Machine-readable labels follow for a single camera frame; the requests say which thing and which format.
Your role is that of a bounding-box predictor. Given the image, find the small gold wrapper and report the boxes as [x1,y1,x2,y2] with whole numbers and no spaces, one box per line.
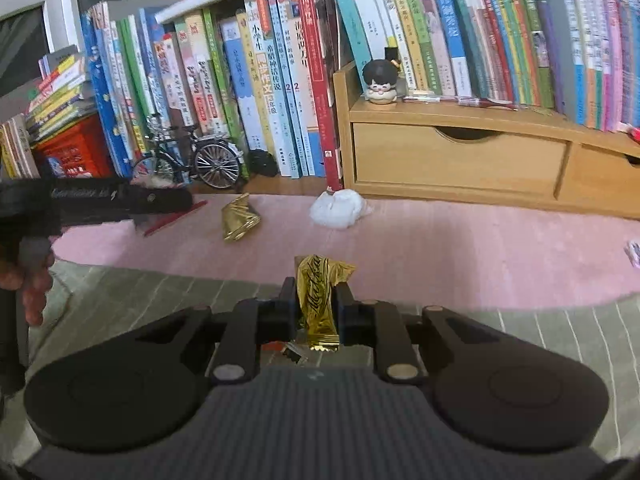
[221,193,262,242]

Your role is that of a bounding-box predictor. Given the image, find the person's left hand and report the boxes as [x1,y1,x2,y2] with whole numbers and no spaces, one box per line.
[0,252,55,326]

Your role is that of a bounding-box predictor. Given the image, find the leaning books at left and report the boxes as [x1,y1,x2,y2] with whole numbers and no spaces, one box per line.
[1,114,40,179]

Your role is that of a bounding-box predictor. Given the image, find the miniature bicycle model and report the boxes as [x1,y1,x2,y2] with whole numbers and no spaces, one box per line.
[132,114,244,191]

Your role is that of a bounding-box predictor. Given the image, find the red plastic crate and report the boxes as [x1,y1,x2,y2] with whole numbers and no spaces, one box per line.
[32,114,115,178]

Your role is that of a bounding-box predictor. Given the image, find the crumpled white tissue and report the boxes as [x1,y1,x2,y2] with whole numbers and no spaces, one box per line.
[309,190,372,230]

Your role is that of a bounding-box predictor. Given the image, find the gold coffee sachet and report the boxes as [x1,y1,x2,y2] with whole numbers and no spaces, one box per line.
[295,255,356,352]

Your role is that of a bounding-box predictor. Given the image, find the books on wooden organizer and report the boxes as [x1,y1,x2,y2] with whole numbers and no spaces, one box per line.
[336,0,639,136]

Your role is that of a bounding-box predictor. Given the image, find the wooden drawer organizer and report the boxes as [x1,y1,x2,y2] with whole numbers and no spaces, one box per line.
[333,64,639,219]

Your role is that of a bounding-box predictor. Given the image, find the stack of horizontal books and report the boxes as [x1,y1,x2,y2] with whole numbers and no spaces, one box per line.
[25,52,96,145]

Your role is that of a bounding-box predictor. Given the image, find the row of upright books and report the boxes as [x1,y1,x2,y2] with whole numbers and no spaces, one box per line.
[80,0,343,192]

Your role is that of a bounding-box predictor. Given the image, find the small candy wrapper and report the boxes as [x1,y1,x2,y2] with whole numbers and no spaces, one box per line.
[625,240,640,269]

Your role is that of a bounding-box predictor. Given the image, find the small figurine head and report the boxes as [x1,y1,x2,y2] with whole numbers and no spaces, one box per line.
[362,60,398,105]

